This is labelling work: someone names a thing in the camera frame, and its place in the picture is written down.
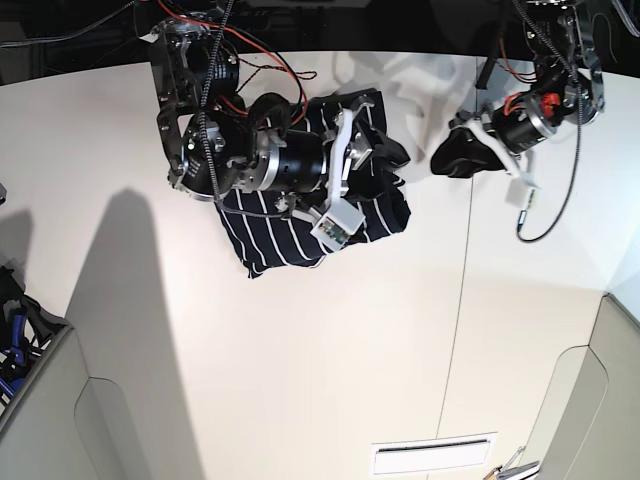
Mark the grey panel right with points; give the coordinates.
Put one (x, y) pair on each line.
(588, 424)

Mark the navy white striped T-shirt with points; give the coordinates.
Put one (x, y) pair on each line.
(290, 194)

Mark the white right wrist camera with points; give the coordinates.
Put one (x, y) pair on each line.
(337, 224)

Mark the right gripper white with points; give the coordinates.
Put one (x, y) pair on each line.
(352, 144)

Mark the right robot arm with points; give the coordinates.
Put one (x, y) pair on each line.
(196, 68)

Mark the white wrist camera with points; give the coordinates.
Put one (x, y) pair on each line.
(520, 194)
(337, 224)

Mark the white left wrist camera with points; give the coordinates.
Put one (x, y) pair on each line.
(520, 194)

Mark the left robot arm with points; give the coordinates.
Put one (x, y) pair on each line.
(566, 84)

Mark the blue black items in bin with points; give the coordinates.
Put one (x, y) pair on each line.
(26, 331)

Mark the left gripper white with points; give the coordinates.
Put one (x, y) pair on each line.
(470, 148)

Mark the grey panel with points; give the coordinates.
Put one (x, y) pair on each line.
(588, 424)
(54, 428)

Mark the grey panel left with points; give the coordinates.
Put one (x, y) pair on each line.
(54, 428)

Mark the tools at table edge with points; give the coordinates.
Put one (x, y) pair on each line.
(509, 471)

